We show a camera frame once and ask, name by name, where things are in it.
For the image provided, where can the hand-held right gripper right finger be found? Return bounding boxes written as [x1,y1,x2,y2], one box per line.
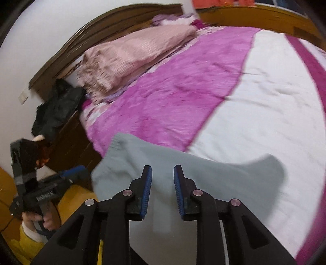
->
[173,165,297,265]

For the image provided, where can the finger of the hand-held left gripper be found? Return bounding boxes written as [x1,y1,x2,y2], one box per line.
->
[60,165,87,179]

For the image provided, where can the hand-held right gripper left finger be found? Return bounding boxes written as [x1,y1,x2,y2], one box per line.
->
[31,165,153,265]

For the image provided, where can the grey pants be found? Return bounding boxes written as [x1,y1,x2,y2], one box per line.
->
[91,132,286,234]

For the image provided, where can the person's left forearm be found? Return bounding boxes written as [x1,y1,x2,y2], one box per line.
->
[10,221,53,265]

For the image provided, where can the person's left hand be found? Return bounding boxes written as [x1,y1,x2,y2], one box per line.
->
[22,203,61,231]

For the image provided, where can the dark wooden nightstand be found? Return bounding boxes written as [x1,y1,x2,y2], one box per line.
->
[47,111,103,176]

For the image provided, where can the black clothing pile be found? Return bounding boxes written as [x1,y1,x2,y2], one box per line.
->
[31,78,87,139]

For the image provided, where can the purple striped floral quilt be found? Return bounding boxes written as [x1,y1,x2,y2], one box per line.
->
[79,20,326,265]

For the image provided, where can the pink ruffled pillow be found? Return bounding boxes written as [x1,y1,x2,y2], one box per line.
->
[77,24,198,103]

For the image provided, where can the dark wooden headboard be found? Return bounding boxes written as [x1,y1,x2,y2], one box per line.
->
[29,3,184,95]

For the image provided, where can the purple ruffled pillow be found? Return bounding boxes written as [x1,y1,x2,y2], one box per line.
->
[152,12,202,29]

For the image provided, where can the wooden cabinet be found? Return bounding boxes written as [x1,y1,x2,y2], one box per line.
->
[198,3,326,49]

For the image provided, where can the orange and cream curtain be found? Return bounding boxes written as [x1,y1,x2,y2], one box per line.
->
[192,0,256,10]

